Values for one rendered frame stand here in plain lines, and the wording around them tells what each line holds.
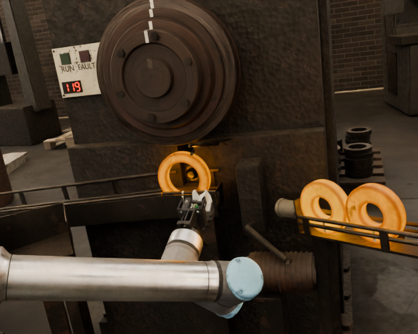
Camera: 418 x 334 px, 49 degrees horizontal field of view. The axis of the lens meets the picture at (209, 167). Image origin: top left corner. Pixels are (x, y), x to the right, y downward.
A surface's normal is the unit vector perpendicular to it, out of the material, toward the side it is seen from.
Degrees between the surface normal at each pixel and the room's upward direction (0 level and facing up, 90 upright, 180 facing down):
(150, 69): 90
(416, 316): 0
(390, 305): 0
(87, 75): 90
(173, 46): 90
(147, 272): 43
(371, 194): 90
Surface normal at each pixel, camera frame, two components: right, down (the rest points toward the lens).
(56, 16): -0.25, 0.32
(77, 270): 0.32, -0.54
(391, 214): -0.76, 0.29
